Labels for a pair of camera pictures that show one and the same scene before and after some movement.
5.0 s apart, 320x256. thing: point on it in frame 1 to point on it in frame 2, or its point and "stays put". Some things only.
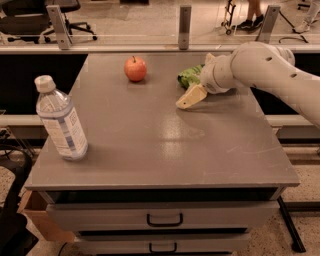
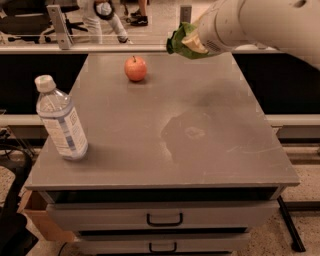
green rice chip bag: [190, 76] to [174, 44]
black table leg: [295, 239] stays put
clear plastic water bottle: [58, 115] stays put
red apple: [135, 68] stays put
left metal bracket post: [60, 26] stays put
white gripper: [208, 77] to [210, 29]
